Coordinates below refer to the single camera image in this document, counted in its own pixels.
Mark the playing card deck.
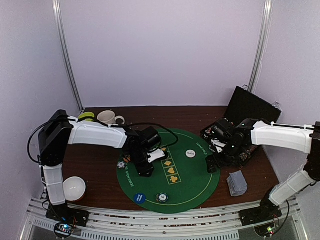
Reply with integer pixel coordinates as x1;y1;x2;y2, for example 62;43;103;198
226;170;248;197

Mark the poker chip stack front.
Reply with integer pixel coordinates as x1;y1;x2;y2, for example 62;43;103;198
156;192;169;203

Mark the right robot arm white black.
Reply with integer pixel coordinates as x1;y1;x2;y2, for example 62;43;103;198
201;118;320;221

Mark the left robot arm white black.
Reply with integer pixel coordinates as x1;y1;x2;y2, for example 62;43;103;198
38;109;165;222

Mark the orange big blind button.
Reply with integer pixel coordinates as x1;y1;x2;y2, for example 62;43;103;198
123;155;131;163

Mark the white dealer button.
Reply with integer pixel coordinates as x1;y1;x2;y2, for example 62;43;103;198
185;149;196;159

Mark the black poker chip case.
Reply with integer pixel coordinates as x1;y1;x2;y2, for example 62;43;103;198
200;86;282;167

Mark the round green poker mat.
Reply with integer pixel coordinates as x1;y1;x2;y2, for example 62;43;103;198
116;128;221;214

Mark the blue small blind button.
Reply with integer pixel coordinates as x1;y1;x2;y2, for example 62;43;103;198
133;193;146;205

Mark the decorated ceramic mug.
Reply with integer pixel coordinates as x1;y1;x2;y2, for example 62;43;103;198
97;110;125;125

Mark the green tennis ball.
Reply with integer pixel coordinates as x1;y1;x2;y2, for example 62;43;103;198
77;112;95;122

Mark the white bowl red outside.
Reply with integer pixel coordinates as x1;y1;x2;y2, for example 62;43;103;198
63;176;87;202

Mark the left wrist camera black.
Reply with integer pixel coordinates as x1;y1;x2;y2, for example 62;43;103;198
138;126;161;150

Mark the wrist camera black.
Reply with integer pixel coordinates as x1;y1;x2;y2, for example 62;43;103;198
211;118;235;140
138;126;161;150

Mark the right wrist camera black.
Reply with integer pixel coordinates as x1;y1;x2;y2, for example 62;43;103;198
211;118;235;140

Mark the aluminium rail frame front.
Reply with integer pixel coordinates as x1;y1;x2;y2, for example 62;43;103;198
26;196;301;240

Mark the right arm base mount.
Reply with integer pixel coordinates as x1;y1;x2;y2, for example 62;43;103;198
239;206;283;226

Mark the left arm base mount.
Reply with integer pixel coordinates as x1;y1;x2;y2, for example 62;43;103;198
45;203;90;227

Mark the left black cable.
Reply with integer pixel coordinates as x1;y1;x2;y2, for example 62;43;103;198
27;121;179;163

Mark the right aluminium post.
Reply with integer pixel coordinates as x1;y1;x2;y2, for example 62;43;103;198
247;0;273;94

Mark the aluminium post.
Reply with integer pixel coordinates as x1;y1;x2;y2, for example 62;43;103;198
247;0;273;94
52;0;79;99

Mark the left aluminium post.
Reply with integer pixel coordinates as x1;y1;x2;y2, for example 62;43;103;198
52;0;79;99

